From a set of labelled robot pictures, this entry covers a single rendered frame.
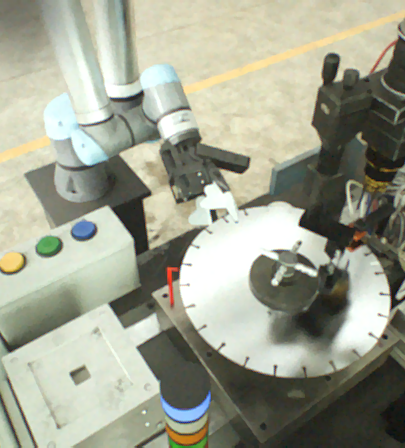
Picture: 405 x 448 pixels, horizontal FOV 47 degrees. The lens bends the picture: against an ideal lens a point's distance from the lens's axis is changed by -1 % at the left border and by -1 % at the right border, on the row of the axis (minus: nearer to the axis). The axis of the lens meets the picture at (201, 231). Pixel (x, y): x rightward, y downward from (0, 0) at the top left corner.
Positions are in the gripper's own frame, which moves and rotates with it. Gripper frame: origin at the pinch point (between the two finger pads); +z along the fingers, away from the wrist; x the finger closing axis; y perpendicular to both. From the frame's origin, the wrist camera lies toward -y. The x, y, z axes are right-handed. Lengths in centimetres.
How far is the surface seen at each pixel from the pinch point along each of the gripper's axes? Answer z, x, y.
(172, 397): 17, 43, 25
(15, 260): -7.8, -2.1, 38.7
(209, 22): -179, -218, -123
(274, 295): 13.6, 17.2, 3.2
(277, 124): -63, -146, -101
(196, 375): 16, 42, 23
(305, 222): 4.9, 19.0, -5.4
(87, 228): -9.6, -3.3, 25.0
